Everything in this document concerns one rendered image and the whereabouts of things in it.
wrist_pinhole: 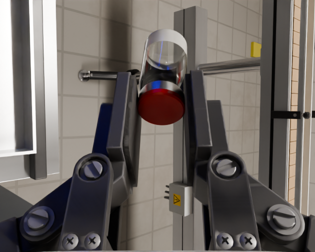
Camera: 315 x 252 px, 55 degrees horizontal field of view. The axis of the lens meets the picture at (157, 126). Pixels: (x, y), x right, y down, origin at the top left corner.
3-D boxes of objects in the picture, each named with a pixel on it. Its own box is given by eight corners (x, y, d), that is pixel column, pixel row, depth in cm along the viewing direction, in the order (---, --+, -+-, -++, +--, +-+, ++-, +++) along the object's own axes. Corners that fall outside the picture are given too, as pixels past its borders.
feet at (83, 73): (77, 67, 146) (93, 64, 136) (154, 74, 180) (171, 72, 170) (78, 83, 146) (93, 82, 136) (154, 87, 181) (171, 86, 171)
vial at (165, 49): (187, 26, 15) (187, 86, 12) (186, 62, 17) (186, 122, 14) (143, 27, 15) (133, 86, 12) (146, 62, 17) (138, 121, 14)
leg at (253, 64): (121, 68, 154) (263, 47, 99) (135, 69, 161) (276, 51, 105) (121, 86, 155) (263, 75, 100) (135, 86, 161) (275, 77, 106)
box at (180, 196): (168, 183, 127) (184, 187, 121) (176, 181, 131) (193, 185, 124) (168, 211, 128) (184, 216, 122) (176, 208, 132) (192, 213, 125)
